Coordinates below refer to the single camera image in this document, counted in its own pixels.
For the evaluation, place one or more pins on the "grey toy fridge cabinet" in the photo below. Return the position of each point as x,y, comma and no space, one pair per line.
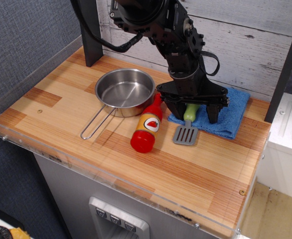
72,191

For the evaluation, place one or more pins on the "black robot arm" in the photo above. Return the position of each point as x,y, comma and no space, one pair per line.
167,25

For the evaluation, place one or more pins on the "clear acrylic table guard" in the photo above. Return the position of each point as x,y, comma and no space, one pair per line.
206,185

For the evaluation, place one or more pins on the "white toy sink unit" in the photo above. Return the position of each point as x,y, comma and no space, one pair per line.
275,168

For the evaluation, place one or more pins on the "green handled grey spatula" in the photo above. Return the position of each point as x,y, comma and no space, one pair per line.
186,134

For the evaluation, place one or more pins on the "blue folded cloth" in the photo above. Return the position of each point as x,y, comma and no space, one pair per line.
229,118

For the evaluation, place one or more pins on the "stainless steel pan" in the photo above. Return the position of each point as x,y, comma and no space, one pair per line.
122,93

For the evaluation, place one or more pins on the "yellow object bottom left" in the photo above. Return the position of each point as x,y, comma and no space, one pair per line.
18,233

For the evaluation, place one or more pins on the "black frame post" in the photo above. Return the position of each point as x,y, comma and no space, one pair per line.
92,49
280,87

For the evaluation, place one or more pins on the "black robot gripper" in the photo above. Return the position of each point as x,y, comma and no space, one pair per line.
192,86

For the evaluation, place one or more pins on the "silver dispenser button panel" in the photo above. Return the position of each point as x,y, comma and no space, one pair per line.
114,223

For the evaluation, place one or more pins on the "red toy ketchup bottle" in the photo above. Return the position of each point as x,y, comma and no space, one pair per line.
148,126

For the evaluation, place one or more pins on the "black left frame post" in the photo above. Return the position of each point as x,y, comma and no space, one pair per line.
92,49

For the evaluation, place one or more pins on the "black right frame post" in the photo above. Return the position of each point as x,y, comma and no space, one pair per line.
280,87

